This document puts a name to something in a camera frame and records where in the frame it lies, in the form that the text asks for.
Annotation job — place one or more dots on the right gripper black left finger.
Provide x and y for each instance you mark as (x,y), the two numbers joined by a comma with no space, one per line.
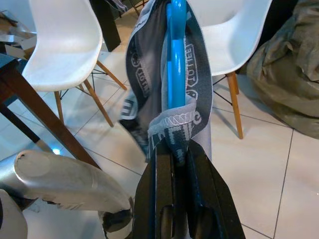
(152,194)

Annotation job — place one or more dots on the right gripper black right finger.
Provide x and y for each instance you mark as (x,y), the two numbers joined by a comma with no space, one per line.
(214,204)

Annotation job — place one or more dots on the light grey printed underwear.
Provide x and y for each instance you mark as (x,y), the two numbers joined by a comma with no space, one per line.
(144,74)

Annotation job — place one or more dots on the blue plastic hanger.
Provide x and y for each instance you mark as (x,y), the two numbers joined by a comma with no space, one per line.
(177,62)

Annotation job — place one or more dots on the olive green fabric bag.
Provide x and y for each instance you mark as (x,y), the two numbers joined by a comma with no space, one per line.
(286,74)

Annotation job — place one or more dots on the dark wooden table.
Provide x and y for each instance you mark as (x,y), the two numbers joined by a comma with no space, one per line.
(32,104)

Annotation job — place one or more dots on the white plastic chair wooden legs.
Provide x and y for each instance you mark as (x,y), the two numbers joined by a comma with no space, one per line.
(64,49)
(229,37)

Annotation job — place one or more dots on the open cardboard box white contents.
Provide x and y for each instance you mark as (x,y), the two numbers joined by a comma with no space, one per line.
(17,37)

